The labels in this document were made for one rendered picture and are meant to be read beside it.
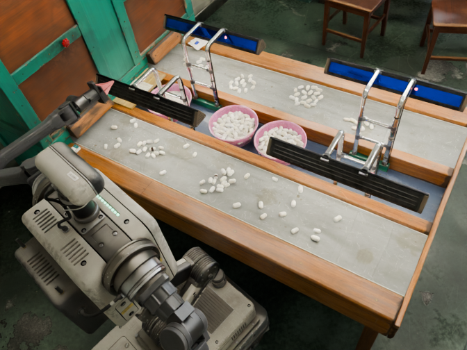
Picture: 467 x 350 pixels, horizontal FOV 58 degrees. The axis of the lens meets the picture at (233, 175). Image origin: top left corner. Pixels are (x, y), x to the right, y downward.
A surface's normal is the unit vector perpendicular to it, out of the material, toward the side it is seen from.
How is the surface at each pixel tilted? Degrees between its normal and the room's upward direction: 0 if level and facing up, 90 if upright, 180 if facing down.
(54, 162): 0
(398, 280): 0
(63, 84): 90
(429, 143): 0
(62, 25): 90
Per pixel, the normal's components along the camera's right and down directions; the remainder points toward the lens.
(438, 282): -0.11, -0.61
